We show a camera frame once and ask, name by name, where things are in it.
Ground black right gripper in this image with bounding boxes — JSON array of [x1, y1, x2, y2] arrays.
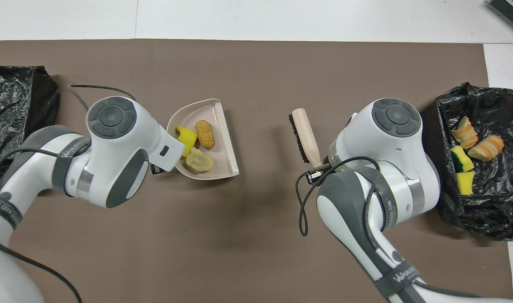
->
[[307, 165, 332, 185]]

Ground beige hand brush black bristles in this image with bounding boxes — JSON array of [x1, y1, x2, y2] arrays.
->
[[289, 108, 324, 169]]

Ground yellow sponge piece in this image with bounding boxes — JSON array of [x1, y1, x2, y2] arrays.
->
[[175, 126, 198, 157], [456, 171, 476, 196], [450, 146, 475, 173]]

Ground pale bread chunk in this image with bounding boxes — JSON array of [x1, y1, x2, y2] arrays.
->
[[185, 147, 215, 172]]

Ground brown bread roll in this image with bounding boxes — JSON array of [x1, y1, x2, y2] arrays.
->
[[195, 120, 216, 149]]

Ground beige plastic dustpan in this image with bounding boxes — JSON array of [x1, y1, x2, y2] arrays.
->
[[166, 98, 240, 181]]

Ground striped croissant piece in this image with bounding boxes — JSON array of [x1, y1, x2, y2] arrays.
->
[[450, 116, 479, 149]]

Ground orange croissant piece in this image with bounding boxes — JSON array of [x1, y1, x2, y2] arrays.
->
[[468, 135, 505, 162]]

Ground black bag lined bin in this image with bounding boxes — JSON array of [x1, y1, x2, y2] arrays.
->
[[420, 82, 513, 242], [0, 65, 61, 189]]

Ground brown table mat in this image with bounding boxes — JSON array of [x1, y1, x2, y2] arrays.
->
[[0, 39, 513, 303]]

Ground grey ribbed device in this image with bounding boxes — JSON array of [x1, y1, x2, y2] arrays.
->
[[487, 0, 513, 38]]

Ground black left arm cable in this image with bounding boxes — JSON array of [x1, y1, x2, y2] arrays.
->
[[0, 84, 136, 303]]

